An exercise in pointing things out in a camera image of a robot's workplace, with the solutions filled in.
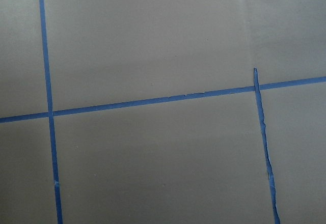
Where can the brown paper table cover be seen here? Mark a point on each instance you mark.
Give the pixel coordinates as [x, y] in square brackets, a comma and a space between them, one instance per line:
[162, 111]

